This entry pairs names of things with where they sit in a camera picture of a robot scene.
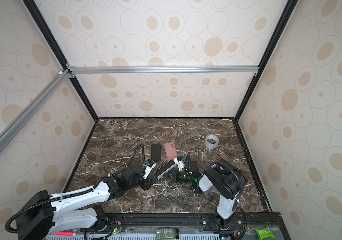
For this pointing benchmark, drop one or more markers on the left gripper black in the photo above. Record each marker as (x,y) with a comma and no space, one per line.
(149,182)

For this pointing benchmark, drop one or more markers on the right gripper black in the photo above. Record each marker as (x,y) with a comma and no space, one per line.
(177,175)

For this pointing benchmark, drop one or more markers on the phone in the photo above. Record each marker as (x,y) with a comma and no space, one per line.
(156,152)
(158,174)

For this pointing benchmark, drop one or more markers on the pink phone case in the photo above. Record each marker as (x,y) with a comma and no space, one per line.
(170,150)

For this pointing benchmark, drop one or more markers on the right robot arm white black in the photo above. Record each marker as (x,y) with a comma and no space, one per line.
(228,180)

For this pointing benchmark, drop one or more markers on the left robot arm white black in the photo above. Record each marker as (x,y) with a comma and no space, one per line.
(44,213)

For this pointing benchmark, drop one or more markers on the clear tape roll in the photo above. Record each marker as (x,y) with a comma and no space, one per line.
(211,141)

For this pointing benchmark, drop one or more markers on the small circuit board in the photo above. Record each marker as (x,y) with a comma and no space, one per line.
(167,234)

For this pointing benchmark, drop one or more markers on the pink marker pen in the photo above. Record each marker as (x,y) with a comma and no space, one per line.
(66,234)

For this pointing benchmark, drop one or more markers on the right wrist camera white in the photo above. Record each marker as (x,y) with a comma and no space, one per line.
(180,162)

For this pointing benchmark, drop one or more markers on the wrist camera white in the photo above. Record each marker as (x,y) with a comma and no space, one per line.
(180,162)
(149,166)

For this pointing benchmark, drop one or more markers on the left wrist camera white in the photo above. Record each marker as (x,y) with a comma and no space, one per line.
(149,166)

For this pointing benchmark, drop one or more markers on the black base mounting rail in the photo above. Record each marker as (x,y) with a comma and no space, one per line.
(198,226)

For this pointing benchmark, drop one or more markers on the horizontal aluminium rail back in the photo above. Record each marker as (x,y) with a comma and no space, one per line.
(164,70)

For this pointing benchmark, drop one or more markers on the diagonal aluminium rail left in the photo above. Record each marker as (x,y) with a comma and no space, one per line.
(7,135)

